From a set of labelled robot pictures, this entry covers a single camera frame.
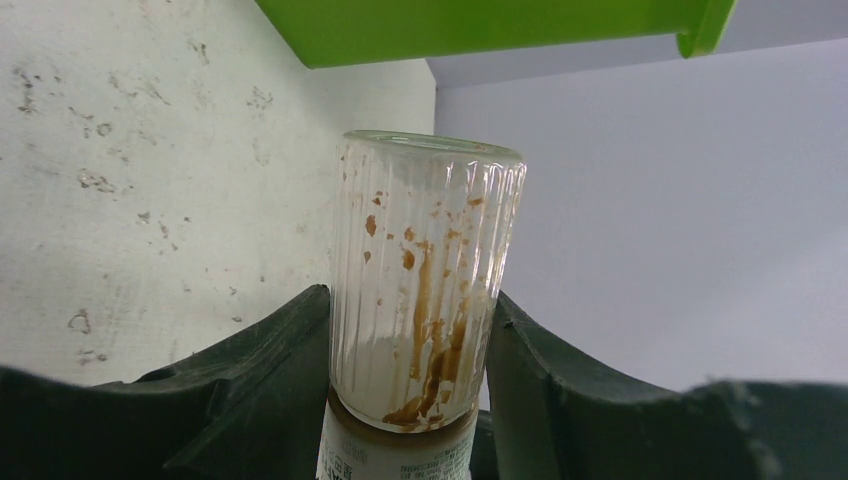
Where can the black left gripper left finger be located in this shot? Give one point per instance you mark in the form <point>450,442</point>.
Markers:
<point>248,407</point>

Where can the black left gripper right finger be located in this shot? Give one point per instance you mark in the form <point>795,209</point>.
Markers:
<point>558,413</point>

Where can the coffee bottle green cap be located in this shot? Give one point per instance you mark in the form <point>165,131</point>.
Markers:
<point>422,227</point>

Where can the green plastic bin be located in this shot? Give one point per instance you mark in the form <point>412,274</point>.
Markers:
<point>334,33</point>

